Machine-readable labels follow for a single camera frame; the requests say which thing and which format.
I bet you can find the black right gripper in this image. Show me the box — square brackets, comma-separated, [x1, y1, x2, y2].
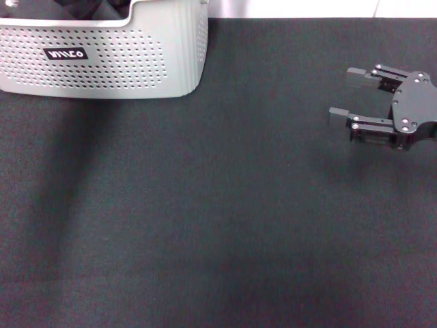
[328, 64, 437, 151]

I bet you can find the grey perforated plastic storage box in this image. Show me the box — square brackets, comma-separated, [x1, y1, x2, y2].
[0, 0, 210, 100]

